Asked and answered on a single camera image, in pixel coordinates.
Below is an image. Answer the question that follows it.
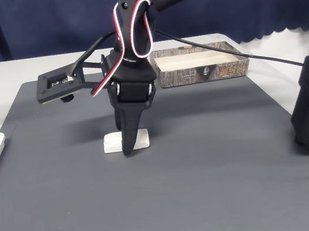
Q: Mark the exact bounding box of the white block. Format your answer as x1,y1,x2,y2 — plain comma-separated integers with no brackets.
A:
100,126,152,156

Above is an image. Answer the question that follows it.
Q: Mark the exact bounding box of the brown patterned cardboard box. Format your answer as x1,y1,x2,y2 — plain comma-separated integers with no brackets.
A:
147,34,252,92

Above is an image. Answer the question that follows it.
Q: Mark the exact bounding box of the grey table mat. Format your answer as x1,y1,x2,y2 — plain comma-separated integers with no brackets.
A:
0,32,309,231

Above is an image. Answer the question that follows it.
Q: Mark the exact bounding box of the dark blue curtain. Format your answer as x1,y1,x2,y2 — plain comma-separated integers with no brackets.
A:
0,0,309,86

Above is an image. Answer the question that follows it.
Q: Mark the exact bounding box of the red white black servo cable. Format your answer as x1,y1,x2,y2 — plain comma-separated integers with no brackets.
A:
74,0,199,98

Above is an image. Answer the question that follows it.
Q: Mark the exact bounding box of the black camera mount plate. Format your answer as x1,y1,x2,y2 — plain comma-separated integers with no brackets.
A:
31,55,110,109

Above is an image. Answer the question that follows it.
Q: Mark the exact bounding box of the black camera cable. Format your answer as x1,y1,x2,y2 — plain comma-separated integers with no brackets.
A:
65,0,307,107

